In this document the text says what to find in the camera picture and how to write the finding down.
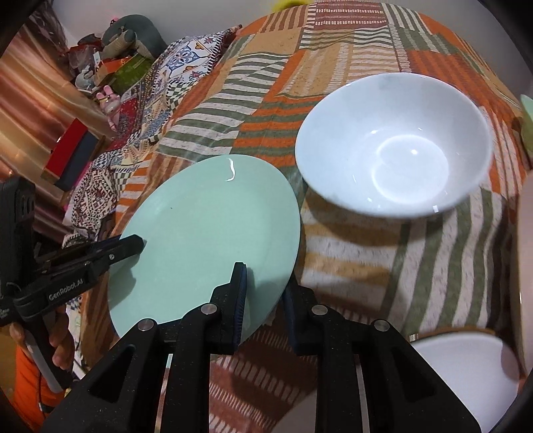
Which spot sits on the green box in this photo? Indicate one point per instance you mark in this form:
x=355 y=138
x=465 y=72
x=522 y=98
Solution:
x=133 y=70

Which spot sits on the mint green plate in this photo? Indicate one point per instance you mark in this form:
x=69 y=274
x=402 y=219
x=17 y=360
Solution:
x=200 y=225

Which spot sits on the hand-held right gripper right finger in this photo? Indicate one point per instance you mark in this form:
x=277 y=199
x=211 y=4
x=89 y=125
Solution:
x=291 y=320

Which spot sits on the white bowl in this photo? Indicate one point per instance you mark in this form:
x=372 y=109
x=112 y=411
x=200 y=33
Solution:
x=395 y=137

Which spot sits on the grey plush toy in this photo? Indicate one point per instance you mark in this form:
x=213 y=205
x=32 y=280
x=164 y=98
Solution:
x=141 y=35

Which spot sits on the patterned quilt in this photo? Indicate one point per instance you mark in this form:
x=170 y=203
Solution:
x=166 y=91

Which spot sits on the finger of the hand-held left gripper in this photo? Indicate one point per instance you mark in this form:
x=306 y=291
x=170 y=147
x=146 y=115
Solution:
x=125 y=247

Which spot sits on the white plate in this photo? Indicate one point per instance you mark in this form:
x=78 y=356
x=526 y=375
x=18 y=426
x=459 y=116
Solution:
x=458 y=374

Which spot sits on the person's left hand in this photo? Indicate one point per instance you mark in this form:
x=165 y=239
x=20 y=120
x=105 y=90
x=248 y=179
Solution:
x=64 y=345

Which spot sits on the pile of toys and boxes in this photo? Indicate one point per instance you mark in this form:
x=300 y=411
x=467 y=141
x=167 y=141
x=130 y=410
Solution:
x=87 y=66

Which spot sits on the dark blue box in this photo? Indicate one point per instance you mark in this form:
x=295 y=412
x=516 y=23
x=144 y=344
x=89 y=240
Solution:
x=81 y=162

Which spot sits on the yellow hoop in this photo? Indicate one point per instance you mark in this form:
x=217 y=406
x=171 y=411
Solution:
x=287 y=3

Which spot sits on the brown curtain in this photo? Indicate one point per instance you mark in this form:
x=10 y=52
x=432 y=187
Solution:
x=33 y=104

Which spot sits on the pink rabbit toy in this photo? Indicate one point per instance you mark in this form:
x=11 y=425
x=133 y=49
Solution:
x=109 y=100

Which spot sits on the person's left forearm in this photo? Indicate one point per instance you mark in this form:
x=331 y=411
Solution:
x=29 y=383

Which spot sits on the red box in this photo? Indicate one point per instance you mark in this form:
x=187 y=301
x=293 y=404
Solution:
x=68 y=145

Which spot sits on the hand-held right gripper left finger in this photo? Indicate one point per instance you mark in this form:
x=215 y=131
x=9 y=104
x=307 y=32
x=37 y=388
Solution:
x=240 y=304

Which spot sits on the striped patchwork blanket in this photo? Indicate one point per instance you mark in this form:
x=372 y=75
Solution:
x=333 y=258

